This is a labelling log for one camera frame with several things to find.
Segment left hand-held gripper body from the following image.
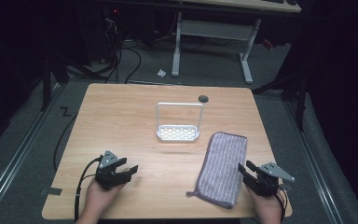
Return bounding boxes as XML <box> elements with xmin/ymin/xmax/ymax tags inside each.
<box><xmin>94</xmin><ymin>150</ymin><xmax>133</xmax><ymax>191</ymax></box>

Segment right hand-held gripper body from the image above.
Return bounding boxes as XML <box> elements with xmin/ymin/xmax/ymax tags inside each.
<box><xmin>242</xmin><ymin>161</ymin><xmax>296</xmax><ymax>198</ymax></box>

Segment purple striped cloth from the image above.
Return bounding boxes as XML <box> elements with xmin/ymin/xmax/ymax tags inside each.
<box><xmin>186</xmin><ymin>131</ymin><xmax>248</xmax><ymax>210</ymax></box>

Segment white rack with handle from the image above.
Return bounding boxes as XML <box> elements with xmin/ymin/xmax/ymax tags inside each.
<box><xmin>155</xmin><ymin>102</ymin><xmax>205</xmax><ymax>143</ymax></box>

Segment person's left hand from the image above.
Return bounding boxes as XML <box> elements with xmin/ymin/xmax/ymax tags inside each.
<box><xmin>81</xmin><ymin>178</ymin><xmax>126</xmax><ymax>222</ymax></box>

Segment person's right hand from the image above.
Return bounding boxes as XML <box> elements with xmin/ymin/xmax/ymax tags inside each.
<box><xmin>245</xmin><ymin>184</ymin><xmax>285</xmax><ymax>224</ymax></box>

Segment black stand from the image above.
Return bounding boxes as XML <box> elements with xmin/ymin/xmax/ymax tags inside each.
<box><xmin>252</xmin><ymin>71</ymin><xmax>309</xmax><ymax>133</ymax></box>
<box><xmin>39</xmin><ymin>52</ymin><xmax>71</xmax><ymax>112</ymax></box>

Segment white desk with metal legs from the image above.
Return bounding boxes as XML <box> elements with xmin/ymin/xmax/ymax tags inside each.
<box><xmin>171</xmin><ymin>0</ymin><xmax>302</xmax><ymax>85</ymax></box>

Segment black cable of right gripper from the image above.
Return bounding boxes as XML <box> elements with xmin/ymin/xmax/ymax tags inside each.
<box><xmin>275</xmin><ymin>184</ymin><xmax>289</xmax><ymax>223</ymax></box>

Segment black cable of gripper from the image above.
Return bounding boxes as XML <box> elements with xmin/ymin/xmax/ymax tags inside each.
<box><xmin>275</xmin><ymin>184</ymin><xmax>289</xmax><ymax>223</ymax></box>
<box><xmin>74</xmin><ymin>156</ymin><xmax>103</xmax><ymax>223</ymax></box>

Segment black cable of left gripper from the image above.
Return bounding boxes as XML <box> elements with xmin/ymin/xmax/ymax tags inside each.
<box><xmin>74</xmin><ymin>156</ymin><xmax>103</xmax><ymax>223</ymax></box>

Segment metal floor rail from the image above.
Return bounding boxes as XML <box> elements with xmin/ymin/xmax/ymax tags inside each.
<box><xmin>284</xmin><ymin>101</ymin><xmax>345</xmax><ymax>224</ymax></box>
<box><xmin>0</xmin><ymin>83</ymin><xmax>63</xmax><ymax>220</ymax></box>

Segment black cable on floor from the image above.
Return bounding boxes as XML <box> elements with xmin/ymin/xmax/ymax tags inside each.
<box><xmin>53</xmin><ymin>114</ymin><xmax>78</xmax><ymax>172</ymax></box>

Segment black floor cables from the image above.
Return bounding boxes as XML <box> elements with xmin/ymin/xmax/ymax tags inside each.
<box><xmin>64</xmin><ymin>18</ymin><xmax>143</xmax><ymax>85</ymax></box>

